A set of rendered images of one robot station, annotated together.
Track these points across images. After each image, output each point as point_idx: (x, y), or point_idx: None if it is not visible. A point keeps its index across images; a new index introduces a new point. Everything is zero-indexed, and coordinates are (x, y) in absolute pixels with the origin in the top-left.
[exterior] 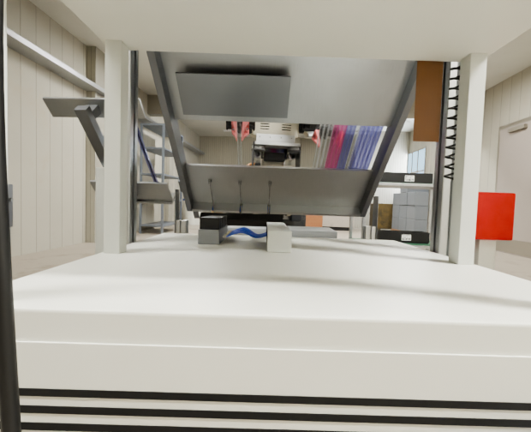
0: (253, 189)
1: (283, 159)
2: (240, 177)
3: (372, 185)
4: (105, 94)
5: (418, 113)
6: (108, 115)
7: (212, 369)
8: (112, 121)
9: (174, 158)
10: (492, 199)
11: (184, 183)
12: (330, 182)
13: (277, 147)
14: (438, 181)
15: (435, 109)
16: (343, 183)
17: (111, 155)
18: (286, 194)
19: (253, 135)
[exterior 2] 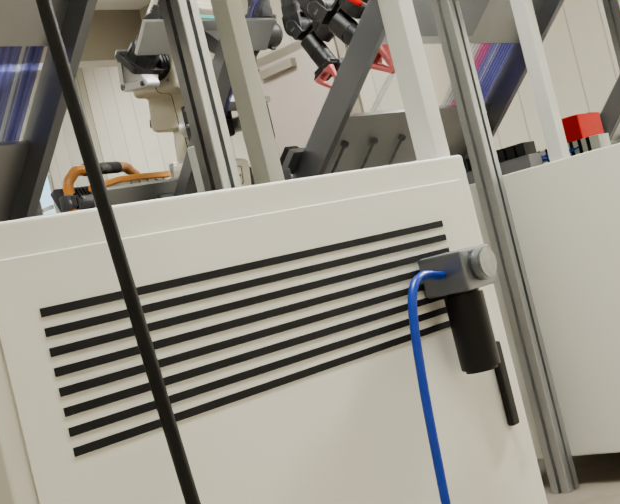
0: (377, 152)
1: (232, 130)
2: (376, 130)
3: (495, 122)
4: (527, 11)
5: None
6: (533, 29)
7: None
8: (537, 35)
9: (350, 103)
10: (588, 120)
11: (335, 146)
12: (452, 126)
13: (233, 106)
14: None
15: None
16: (461, 127)
17: (544, 66)
18: (405, 154)
19: (176, 88)
